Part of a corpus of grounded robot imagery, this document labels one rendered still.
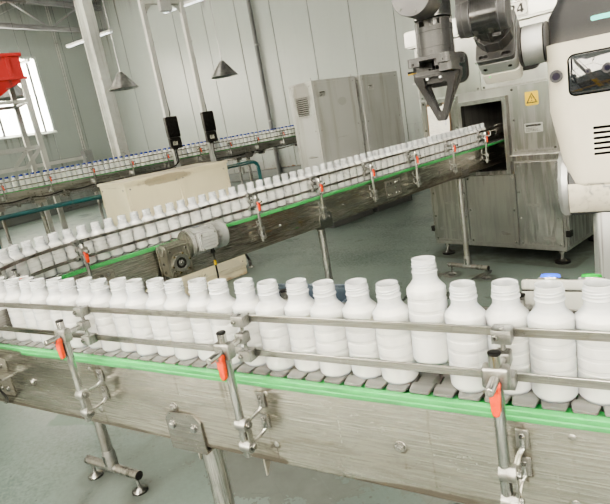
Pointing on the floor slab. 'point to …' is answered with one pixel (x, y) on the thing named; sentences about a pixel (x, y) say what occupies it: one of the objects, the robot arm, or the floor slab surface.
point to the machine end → (521, 170)
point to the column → (101, 77)
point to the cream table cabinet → (173, 189)
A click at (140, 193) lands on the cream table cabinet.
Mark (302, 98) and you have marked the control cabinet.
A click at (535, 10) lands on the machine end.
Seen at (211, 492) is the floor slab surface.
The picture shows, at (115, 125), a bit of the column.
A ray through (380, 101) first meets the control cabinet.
